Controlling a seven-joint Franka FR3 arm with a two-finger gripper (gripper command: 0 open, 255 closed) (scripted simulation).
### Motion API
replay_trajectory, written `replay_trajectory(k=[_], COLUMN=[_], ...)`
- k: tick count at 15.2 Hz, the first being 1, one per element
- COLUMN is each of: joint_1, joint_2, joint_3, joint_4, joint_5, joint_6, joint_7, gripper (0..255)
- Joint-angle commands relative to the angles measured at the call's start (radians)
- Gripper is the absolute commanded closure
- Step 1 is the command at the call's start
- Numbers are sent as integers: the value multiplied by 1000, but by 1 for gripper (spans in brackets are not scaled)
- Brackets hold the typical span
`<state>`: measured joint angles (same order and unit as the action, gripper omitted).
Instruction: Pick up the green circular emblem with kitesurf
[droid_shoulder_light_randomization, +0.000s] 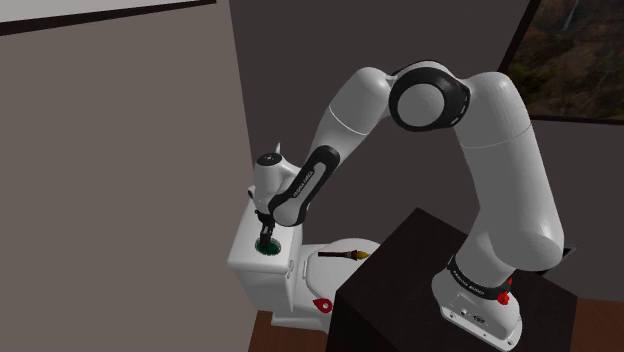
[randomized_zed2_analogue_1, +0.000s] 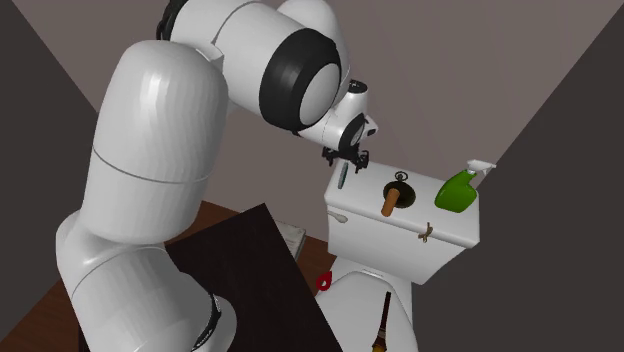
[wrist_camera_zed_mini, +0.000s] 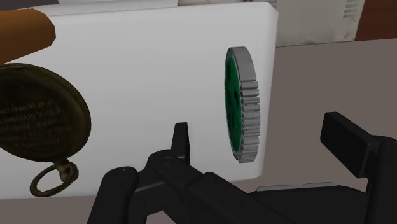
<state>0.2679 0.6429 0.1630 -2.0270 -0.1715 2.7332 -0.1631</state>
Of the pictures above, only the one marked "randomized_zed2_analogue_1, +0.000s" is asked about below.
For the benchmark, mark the green spray bottle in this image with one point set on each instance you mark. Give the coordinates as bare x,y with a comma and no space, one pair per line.
456,195

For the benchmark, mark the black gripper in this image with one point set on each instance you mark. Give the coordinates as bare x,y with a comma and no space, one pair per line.
347,156

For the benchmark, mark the white toilet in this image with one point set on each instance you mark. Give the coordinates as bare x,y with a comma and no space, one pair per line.
390,248

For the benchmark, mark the small red object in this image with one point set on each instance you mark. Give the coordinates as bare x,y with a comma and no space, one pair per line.
323,281

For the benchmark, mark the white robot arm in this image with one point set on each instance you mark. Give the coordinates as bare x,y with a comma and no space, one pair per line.
156,146

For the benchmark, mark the teal pen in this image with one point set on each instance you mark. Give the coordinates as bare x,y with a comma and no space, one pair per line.
343,175

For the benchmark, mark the white book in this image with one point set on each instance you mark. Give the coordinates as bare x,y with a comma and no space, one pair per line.
294,239

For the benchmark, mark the dark robot stand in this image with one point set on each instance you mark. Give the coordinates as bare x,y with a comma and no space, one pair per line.
253,273

